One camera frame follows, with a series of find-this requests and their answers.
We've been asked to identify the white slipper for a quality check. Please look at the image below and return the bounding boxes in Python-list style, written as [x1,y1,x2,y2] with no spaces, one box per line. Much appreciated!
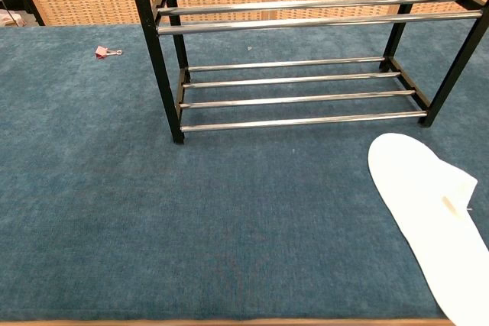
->
[368,132,489,326]

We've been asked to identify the black shoe rack chrome bars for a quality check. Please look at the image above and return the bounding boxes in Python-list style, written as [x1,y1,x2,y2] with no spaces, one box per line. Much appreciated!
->
[124,0,489,145]

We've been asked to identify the blue carpet mat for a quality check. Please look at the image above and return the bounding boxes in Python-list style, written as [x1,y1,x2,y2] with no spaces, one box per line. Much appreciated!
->
[0,19,489,321]

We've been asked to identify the pink binder clip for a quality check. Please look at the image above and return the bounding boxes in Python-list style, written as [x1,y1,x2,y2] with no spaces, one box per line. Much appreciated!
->
[95,46,124,61]

